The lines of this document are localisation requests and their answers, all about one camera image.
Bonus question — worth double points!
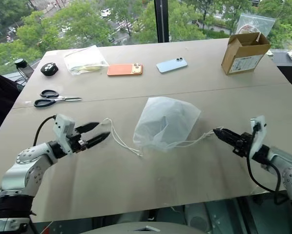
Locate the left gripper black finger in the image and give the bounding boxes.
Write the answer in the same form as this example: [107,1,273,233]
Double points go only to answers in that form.
[85,132,112,150]
[75,122,100,134]

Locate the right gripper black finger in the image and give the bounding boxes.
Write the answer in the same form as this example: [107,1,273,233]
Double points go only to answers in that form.
[215,134,240,147]
[213,128,243,141]

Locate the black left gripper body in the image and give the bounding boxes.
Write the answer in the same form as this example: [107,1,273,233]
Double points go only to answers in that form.
[67,131,88,154]

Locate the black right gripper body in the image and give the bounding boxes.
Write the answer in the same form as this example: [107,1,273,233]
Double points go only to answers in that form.
[232,132,254,158]

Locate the white translucent drawstring bag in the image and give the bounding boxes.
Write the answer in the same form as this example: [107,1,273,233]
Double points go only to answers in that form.
[101,97,225,157]

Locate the clear bag with papers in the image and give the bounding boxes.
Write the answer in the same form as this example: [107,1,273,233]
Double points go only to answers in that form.
[63,45,110,76]

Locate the clear zip bag with contents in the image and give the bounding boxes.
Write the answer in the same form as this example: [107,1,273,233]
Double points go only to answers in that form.
[235,13,276,37]

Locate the orange smartphone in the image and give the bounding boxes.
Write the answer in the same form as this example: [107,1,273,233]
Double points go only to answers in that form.
[106,62,144,77]

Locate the black round puck device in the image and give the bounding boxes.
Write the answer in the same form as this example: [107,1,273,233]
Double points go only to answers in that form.
[40,62,57,77]

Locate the open brown cardboard box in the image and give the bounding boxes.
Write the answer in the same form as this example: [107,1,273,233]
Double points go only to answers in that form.
[221,31,271,76]

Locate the light blue smartphone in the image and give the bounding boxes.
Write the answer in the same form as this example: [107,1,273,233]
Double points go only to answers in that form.
[156,58,188,75]

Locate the small black jar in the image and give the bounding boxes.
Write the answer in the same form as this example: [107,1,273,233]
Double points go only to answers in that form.
[13,58,34,78]

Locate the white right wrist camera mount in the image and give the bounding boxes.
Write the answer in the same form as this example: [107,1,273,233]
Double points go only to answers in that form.
[248,115,268,159]

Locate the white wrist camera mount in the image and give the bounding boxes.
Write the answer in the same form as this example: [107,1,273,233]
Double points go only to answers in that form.
[52,114,76,155]
[248,115,268,159]

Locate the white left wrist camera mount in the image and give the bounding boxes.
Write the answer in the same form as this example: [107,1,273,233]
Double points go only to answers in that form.
[52,114,76,155]

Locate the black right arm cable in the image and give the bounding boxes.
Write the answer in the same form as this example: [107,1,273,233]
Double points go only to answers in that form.
[246,121,290,205]

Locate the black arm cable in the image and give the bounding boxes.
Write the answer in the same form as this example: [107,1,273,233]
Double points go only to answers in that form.
[33,116,58,147]
[246,121,290,205]

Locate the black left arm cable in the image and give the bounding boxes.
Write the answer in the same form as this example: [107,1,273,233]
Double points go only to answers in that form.
[33,116,58,147]

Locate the black-handled scissors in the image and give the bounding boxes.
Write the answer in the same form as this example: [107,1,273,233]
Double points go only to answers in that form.
[33,89,83,108]

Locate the black window frame post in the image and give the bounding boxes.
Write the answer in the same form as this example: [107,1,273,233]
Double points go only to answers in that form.
[153,0,170,44]

